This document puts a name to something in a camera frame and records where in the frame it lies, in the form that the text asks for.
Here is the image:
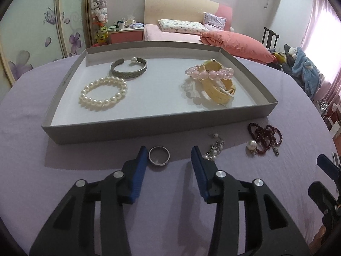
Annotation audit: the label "dark red bead bracelets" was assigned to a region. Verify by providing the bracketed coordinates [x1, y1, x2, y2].
[247, 122, 283, 157]

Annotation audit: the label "silver ring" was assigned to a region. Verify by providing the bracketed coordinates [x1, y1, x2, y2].
[147, 145, 171, 168]

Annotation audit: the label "white pearl bracelet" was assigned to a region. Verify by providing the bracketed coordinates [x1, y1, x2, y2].
[78, 76, 129, 112]

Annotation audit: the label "yellow wristwatch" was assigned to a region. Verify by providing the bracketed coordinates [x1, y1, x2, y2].
[186, 59, 236, 105]

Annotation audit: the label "pink bead bracelet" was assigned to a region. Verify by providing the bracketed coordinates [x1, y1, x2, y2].
[182, 66, 235, 100]

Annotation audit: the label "engraved silver cuff bracelet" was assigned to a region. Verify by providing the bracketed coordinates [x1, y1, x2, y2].
[110, 56, 149, 80]

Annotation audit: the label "purple tablecloth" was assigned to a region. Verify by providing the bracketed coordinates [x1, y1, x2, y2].
[1, 58, 336, 255]

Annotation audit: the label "large pearl earring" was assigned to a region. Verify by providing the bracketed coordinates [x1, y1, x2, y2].
[247, 140, 258, 155]

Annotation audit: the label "blue plush clothing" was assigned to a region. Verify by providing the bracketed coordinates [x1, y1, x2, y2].
[292, 47, 321, 99]

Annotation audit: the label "grey cardboard tray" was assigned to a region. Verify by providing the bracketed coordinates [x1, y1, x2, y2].
[42, 41, 277, 144]

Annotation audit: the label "pink curtain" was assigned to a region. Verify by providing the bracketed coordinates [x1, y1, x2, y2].
[301, 0, 340, 104]

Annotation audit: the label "dark wooden chair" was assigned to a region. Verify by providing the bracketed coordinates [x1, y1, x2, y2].
[261, 27, 280, 50]

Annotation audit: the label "coral folded duvet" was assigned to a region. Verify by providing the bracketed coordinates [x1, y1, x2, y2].
[200, 31, 274, 64]

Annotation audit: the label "pink nightstand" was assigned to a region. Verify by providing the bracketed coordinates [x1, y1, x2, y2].
[109, 27, 144, 44]

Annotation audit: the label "floral sliding wardrobe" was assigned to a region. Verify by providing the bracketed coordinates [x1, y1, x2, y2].
[1, 0, 89, 83]

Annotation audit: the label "small purple pillow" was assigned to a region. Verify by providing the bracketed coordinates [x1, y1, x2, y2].
[203, 12, 227, 31]

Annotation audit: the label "hanging plush toys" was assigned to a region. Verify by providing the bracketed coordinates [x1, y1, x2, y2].
[89, 0, 109, 46]

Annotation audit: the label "floral white pillow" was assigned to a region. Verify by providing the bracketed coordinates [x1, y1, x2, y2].
[158, 19, 209, 35]

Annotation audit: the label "bed with pink sheet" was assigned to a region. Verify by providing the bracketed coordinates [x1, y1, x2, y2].
[143, 0, 233, 43]

